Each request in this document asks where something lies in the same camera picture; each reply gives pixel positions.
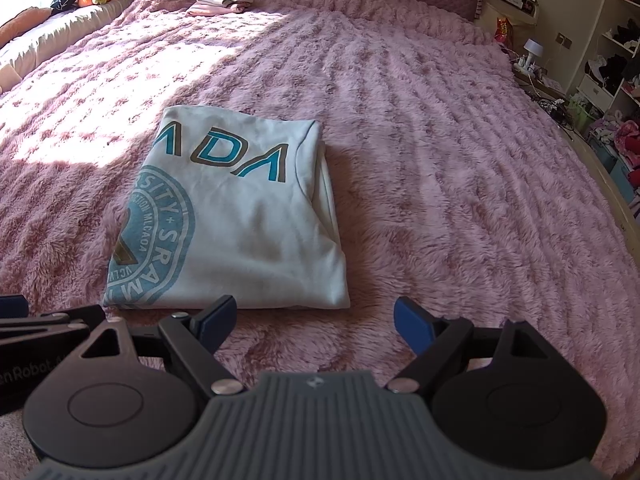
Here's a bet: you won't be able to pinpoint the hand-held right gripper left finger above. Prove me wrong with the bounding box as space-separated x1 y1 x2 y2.
75 294 247 397

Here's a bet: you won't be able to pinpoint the black cable tangle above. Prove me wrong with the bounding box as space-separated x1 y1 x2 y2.
537 94 571 124

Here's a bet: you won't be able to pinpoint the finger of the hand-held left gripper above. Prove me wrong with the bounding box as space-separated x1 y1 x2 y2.
0 295 106 345

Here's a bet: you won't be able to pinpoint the white printed sweatshirt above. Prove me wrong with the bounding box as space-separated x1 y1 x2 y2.
102 104 352 311

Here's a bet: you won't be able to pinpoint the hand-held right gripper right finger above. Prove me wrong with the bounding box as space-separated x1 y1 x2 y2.
385 297 551 394

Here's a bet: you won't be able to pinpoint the pink crumpled clothes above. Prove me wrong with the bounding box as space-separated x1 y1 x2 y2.
612 120 640 166

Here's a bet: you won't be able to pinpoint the teal storage box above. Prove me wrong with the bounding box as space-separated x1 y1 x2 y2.
595 137 621 174

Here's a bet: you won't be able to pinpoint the folded pink clothes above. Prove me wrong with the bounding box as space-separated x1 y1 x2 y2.
192 0 249 16

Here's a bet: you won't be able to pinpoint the green bin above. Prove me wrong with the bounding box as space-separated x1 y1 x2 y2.
567 92 596 131

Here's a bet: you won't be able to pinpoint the beige round bed frame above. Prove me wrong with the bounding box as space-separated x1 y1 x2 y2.
510 67 640 283

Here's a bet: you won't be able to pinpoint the white table lamp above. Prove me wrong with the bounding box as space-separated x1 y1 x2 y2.
522 38 545 69

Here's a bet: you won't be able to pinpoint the peach cushion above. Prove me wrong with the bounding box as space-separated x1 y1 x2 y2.
0 6 52 47

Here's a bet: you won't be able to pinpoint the pink fluffy blanket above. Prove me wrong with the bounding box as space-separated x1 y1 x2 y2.
0 0 637 479

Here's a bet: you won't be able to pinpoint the white shelf unit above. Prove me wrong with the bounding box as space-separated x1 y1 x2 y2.
565 0 640 126

